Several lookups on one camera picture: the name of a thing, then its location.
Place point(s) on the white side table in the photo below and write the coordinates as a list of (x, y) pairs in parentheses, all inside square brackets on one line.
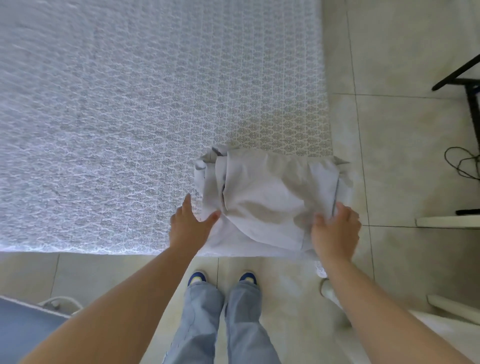
[(450, 221)]

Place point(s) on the blue white shoe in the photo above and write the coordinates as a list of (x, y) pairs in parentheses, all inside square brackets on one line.
[(197, 277), (248, 277)]

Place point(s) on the bed with grey patterned sheet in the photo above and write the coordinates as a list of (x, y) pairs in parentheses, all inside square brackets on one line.
[(150, 112)]

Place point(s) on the person's right forearm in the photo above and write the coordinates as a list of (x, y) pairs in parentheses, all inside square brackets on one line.
[(390, 322)]

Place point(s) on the grey-blue stool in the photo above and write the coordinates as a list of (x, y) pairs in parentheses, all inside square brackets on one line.
[(22, 334)]

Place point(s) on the person's left forearm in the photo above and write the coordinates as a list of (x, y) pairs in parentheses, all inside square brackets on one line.
[(120, 315)]

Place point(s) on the light blue hooded jacket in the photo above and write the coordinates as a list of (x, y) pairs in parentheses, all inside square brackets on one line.
[(270, 195)]

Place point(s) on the black metal rack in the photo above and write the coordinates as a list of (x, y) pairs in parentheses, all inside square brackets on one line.
[(472, 97)]

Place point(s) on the person's left hand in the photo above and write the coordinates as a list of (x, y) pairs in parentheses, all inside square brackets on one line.
[(191, 229)]

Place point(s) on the person's right hand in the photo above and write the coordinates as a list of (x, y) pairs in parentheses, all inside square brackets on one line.
[(337, 236)]

